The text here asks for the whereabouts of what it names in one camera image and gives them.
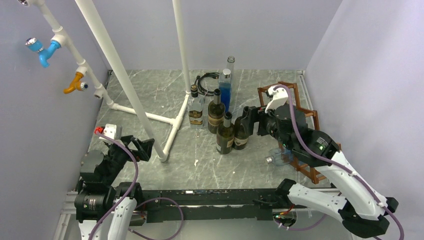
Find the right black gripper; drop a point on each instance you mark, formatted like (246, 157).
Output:
(253, 115)

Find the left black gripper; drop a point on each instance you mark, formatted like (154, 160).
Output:
(143, 152)

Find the dark wine bottle cream label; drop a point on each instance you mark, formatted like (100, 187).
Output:
(240, 135)

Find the dark green wine bottle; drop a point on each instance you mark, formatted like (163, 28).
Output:
(225, 135)

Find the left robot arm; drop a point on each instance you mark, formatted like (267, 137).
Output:
(104, 212)

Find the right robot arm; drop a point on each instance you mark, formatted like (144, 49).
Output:
(361, 209)

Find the green wine bottle silver neck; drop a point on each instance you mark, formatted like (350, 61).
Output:
(216, 110)

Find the tall blue liquid bottle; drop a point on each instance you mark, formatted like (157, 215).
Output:
(225, 87)

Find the blue clear bottle lying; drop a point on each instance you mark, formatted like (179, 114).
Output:
(279, 157)

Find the clear square liquor bottle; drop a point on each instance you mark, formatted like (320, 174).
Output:
(195, 108)

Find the tall clear glass bottle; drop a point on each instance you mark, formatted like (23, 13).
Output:
(230, 64)

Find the brown wooden wine rack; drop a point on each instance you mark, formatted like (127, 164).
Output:
(315, 176)

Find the orange plastic faucet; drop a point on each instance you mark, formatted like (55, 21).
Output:
(77, 84)

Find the blue plastic faucet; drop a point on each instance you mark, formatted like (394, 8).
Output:
(44, 54)

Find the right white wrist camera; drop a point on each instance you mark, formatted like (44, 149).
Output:
(279, 96)

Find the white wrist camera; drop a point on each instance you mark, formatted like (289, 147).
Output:
(279, 96)
(111, 131)

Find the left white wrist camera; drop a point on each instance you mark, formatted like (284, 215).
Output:
(111, 131)

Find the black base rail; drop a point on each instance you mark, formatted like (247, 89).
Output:
(261, 204)

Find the white PVC pipe frame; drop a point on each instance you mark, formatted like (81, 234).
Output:
(97, 27)

